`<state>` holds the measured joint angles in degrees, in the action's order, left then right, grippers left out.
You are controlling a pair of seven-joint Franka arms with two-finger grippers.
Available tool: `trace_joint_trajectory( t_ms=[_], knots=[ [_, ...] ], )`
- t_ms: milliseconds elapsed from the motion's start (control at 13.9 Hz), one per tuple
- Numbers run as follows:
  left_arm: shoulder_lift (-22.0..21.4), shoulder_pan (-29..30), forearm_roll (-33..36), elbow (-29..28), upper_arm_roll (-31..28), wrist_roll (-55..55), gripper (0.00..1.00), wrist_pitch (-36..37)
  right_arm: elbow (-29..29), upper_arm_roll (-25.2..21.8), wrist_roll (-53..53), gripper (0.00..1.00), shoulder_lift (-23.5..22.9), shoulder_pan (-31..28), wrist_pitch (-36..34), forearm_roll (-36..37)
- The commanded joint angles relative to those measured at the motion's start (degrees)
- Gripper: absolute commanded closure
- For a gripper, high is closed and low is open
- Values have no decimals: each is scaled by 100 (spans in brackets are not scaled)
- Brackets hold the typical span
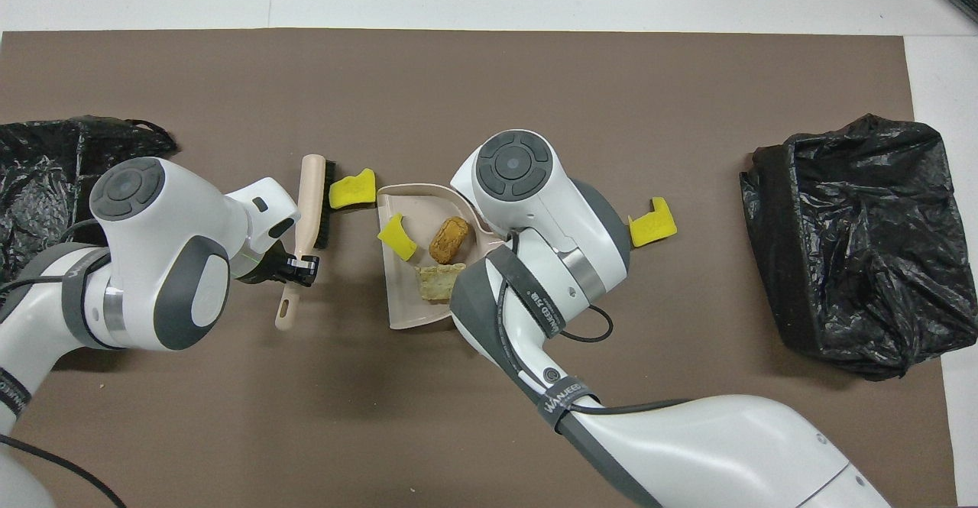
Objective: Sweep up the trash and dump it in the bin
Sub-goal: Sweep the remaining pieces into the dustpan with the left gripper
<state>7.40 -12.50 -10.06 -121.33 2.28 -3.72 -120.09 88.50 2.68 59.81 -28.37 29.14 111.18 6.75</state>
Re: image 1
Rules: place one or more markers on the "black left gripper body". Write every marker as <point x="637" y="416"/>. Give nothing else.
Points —
<point x="263" y="271"/>

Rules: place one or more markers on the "beige brush black bristles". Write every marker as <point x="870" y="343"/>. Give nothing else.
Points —
<point x="309" y="202"/>

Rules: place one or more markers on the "large yellow sponge chunk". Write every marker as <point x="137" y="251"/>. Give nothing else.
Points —
<point x="351" y="191"/>

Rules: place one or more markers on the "small curved yellow sponge piece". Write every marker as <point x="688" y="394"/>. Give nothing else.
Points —
<point x="397" y="239"/>

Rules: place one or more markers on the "beige plastic dustpan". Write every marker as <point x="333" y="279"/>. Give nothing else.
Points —
<point x="405" y="298"/>

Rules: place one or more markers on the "pale beige lumpy toy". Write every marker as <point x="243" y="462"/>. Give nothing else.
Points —
<point x="439" y="283"/>

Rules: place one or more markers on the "brown oval bread toy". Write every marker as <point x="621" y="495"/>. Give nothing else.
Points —
<point x="448" y="239"/>

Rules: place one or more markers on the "yellow notched sponge block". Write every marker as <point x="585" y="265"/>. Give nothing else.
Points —
<point x="653" y="225"/>

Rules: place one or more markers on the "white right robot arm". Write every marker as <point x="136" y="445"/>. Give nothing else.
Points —
<point x="688" y="447"/>

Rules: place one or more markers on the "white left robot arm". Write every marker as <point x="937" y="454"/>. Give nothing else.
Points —
<point x="153" y="263"/>

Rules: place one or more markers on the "black bagged bin pink patch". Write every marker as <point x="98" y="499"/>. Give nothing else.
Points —
<point x="38" y="179"/>

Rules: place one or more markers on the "brown table mat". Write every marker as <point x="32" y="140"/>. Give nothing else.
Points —
<point x="535" y="72"/>

